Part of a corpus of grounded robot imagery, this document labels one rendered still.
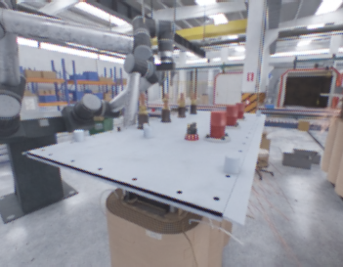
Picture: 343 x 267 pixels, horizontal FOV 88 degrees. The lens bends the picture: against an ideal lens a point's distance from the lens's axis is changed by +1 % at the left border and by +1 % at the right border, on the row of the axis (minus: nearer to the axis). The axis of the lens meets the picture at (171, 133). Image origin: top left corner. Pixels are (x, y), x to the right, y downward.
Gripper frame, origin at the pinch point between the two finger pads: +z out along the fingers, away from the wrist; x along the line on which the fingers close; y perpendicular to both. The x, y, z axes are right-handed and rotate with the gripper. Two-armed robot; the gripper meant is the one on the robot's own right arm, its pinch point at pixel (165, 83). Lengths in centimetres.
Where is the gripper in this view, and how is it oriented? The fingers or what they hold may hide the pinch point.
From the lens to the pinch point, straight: 129.6
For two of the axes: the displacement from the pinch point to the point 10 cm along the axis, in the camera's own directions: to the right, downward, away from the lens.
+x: 9.1, 1.0, -4.1
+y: -4.2, 2.1, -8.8
